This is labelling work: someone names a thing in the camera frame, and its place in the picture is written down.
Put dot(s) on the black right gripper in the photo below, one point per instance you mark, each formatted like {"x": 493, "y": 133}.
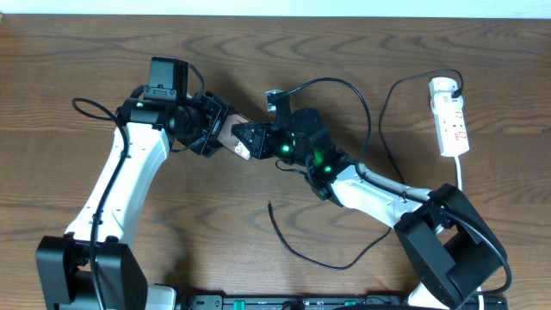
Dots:
{"x": 259, "y": 145}

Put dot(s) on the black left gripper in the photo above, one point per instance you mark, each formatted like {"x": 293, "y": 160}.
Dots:
{"x": 213, "y": 125}

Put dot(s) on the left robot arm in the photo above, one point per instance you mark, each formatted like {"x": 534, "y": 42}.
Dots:
{"x": 92, "y": 266}

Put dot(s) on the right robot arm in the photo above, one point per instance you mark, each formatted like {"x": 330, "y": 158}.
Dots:
{"x": 450, "y": 247}

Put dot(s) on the white power strip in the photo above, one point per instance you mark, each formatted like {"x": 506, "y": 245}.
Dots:
{"x": 446, "y": 107}

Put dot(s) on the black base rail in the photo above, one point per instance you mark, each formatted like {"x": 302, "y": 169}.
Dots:
{"x": 219, "y": 302}

